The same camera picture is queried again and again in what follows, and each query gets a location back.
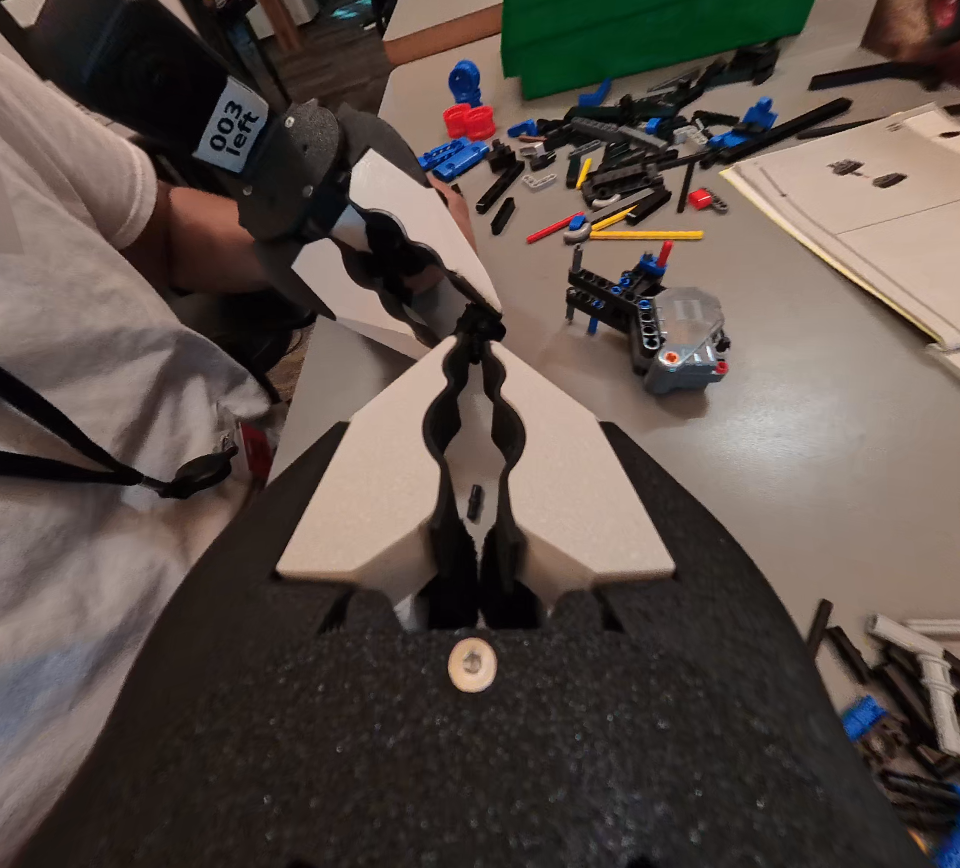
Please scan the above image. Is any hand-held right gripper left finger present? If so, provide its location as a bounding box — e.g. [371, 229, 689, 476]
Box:
[274, 339, 481, 610]

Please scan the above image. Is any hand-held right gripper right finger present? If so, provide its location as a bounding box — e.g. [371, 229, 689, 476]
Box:
[480, 341, 678, 612]

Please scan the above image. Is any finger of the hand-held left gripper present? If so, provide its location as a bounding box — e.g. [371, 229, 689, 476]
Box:
[291, 219, 459, 361]
[346, 148, 505, 321]

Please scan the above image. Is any small black lego piece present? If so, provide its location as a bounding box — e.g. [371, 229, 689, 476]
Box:
[453, 304, 505, 359]

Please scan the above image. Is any grey motor lego model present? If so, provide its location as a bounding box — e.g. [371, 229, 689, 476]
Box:
[564, 241, 732, 396]

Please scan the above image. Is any pile of small lego pins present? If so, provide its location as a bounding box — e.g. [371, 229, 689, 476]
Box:
[804, 598, 960, 868]

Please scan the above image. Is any person's left forearm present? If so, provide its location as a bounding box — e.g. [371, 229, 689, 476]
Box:
[153, 185, 260, 295]

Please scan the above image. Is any red lego axle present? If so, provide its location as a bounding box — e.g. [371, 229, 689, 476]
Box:
[526, 214, 586, 244]

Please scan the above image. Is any pile of lego beams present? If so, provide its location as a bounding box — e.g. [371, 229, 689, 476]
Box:
[416, 58, 856, 246]

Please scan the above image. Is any lego instruction booklet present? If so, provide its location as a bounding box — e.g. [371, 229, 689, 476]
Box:
[718, 101, 960, 353]

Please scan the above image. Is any person's left hand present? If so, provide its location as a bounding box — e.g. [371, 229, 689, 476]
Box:
[429, 179, 479, 251]

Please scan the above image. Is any red badge card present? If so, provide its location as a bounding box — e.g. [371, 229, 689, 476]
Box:
[238, 425, 275, 482]

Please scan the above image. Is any person's white shirt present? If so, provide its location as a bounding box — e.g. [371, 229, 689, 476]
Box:
[0, 50, 301, 842]

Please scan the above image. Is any long black curved beam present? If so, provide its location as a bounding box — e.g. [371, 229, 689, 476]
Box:
[808, 61, 946, 92]

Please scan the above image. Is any black lanyard strap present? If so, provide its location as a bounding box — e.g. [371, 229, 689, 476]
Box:
[0, 365, 241, 501]

